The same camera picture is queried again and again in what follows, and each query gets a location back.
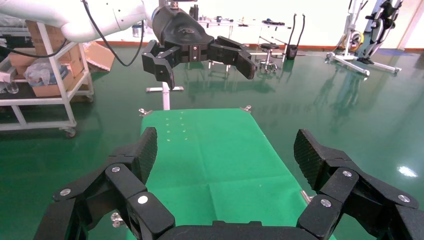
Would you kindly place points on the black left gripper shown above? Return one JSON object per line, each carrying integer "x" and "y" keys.
{"x": 179, "y": 33}

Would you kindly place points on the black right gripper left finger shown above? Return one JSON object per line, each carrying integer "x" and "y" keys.
{"x": 126, "y": 180}

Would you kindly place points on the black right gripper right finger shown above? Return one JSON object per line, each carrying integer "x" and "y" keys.
{"x": 341, "y": 185}

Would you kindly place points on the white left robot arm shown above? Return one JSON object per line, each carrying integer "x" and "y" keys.
{"x": 99, "y": 16}

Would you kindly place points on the flat leaning cardboard sheet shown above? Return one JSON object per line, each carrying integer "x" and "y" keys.
{"x": 99, "y": 56}

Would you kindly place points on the low cardboard box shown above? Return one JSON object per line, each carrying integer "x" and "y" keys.
{"x": 49, "y": 89}

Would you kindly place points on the stacked cardboard box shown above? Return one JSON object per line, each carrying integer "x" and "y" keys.
{"x": 53, "y": 38}

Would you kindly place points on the white table foot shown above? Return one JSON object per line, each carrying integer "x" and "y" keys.
{"x": 165, "y": 96}

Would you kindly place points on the long white work table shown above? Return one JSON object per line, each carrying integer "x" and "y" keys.
{"x": 232, "y": 24}

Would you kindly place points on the black stool chrome base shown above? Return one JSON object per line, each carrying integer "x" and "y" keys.
{"x": 269, "y": 46}

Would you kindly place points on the green table cloth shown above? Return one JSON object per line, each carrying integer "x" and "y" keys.
{"x": 215, "y": 159}

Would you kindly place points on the white wheeled shelving cart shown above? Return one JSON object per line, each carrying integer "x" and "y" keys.
{"x": 59, "y": 76}

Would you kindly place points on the white equipment stand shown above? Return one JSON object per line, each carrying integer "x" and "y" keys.
{"x": 351, "y": 61}

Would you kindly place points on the clear plastic bag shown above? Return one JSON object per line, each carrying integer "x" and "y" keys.
{"x": 43, "y": 73}

